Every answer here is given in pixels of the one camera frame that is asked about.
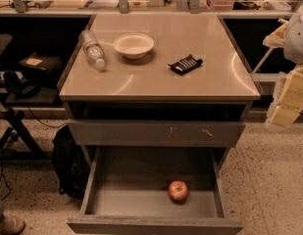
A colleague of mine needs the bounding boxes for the white bowl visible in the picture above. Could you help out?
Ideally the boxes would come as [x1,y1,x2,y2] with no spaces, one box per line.
[113,33,154,60]

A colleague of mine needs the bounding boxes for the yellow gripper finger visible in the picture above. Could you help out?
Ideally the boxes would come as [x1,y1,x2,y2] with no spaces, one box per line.
[262,21,288,48]
[266,66,303,127]

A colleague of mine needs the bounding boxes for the red apple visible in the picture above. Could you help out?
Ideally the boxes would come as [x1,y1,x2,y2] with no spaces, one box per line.
[168,180,188,202]

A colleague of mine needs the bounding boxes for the brown shoe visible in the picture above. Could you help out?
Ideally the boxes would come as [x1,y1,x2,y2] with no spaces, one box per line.
[0,215,25,235]

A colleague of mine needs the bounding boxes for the closed top drawer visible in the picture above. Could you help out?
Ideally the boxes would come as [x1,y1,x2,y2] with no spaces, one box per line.
[68,119,245,147]

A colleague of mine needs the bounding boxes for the black headphones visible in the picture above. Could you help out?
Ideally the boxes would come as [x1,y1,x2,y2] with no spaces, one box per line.
[3,70,40,98]

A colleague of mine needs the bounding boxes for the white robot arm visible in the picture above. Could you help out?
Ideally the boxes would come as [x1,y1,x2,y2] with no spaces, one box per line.
[263,3,303,128]

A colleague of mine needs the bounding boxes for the open middle drawer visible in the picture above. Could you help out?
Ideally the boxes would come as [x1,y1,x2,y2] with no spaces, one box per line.
[67,147,243,235]

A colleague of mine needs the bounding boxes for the black stand frame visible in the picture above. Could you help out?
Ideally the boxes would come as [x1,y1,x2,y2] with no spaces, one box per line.
[0,101,52,161]

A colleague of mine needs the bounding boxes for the black box with label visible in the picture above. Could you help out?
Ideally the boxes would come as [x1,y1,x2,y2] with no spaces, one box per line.
[19,53,65,79]

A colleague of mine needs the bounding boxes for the grey drawer cabinet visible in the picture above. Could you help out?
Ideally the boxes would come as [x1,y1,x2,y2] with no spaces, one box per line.
[60,13,261,163]

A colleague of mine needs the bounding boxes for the black backpack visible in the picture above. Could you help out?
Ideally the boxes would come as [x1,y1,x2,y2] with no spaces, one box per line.
[52,125,90,199]

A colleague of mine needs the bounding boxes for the white-tipped stick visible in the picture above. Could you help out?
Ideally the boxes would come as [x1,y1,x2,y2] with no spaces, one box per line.
[252,18,287,73]

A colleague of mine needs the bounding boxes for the clear plastic water bottle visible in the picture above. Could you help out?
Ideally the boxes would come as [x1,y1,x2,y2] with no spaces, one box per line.
[79,30,106,71]

